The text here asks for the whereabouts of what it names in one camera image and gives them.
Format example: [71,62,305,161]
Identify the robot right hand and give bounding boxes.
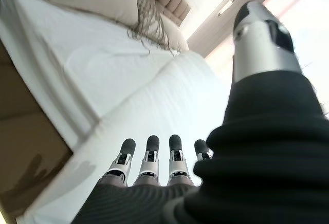
[69,0,329,224]

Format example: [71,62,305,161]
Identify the white duvet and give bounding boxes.
[15,50,233,224]

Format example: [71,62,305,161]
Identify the white bed sheet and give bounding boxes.
[0,0,180,142]

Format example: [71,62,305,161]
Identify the small beige pillow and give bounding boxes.
[156,15,190,52]

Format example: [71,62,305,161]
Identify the fringed macrame cushion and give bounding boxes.
[126,0,181,57]

